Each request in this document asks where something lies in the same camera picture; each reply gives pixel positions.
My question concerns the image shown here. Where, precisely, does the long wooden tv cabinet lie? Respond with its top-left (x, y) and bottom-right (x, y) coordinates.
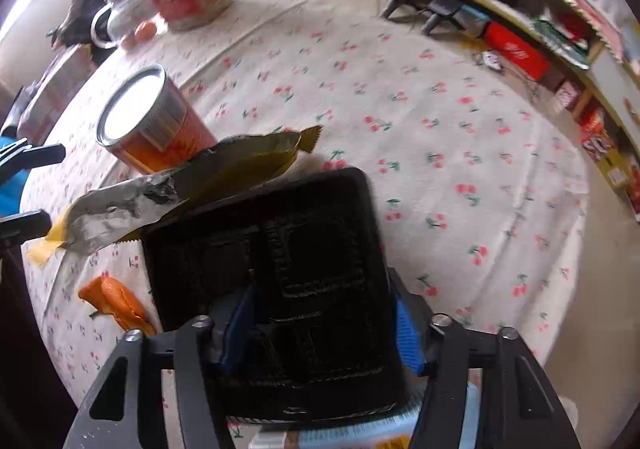
top-left (465, 0), bottom-right (639, 146)

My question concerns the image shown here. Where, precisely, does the orange peel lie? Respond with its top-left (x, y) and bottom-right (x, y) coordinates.
top-left (77, 275), bottom-right (156, 336)

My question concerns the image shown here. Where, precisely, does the cherry print tablecloth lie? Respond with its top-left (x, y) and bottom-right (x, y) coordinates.
top-left (22, 0), bottom-right (587, 415)

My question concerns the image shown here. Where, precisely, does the yellow snack bag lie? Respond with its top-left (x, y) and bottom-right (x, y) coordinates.
top-left (27, 125), bottom-right (322, 265)

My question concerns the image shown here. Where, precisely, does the red metal can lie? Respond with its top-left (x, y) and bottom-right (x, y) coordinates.
top-left (96, 63), bottom-right (217, 174)

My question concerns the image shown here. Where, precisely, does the light blue milk carton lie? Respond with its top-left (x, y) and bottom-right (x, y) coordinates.
top-left (247, 377), bottom-right (483, 449)

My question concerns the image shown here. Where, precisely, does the glass pitcher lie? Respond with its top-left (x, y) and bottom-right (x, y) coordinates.
top-left (90, 0), bottom-right (157, 50)

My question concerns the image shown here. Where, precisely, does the black plastic food tray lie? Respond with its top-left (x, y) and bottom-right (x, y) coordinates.
top-left (142, 167), bottom-right (405, 423)

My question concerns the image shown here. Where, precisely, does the red flat box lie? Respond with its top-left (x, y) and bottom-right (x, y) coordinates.
top-left (483, 21), bottom-right (549, 82)

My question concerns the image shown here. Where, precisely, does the yellow cardboard box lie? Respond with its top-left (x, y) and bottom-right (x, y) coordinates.
top-left (579, 107), bottom-right (640, 220)

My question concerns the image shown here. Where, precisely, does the small orange fruit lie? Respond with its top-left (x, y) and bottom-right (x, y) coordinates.
top-left (134, 21), bottom-right (157, 44)

